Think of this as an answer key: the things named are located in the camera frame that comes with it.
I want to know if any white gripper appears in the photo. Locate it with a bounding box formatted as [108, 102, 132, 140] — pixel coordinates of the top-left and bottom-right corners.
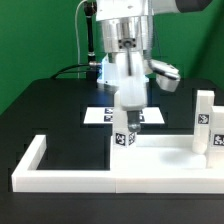
[115, 52, 147, 132]

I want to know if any white desk top tray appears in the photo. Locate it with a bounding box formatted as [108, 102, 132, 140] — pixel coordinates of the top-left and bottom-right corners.
[110, 134, 224, 173]

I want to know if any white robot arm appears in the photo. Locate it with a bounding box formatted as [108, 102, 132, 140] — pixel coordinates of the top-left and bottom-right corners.
[96, 0, 212, 132]

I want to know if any marker tag plate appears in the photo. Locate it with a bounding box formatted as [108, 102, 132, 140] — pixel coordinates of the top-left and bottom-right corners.
[84, 107, 164, 124]

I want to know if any white U-shaped fence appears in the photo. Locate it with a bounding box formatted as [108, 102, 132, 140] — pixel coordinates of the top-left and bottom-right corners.
[12, 135, 224, 194]

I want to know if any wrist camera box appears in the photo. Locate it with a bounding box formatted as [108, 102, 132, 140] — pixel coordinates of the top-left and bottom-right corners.
[148, 59, 181, 92]

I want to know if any black cable bundle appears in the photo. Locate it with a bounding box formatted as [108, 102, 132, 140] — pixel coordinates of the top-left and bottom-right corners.
[50, 63, 101, 80]

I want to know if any grey thin cable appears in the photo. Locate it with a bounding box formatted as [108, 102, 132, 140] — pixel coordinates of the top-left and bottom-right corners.
[75, 0, 88, 80]

